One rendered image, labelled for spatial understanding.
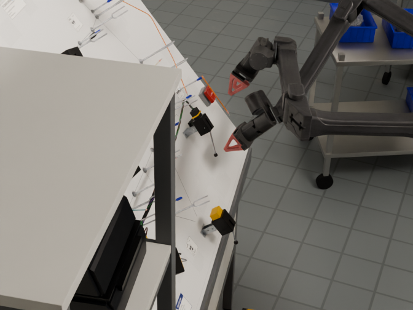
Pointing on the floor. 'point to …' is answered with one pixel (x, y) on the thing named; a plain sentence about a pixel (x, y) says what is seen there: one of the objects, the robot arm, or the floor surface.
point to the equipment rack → (80, 172)
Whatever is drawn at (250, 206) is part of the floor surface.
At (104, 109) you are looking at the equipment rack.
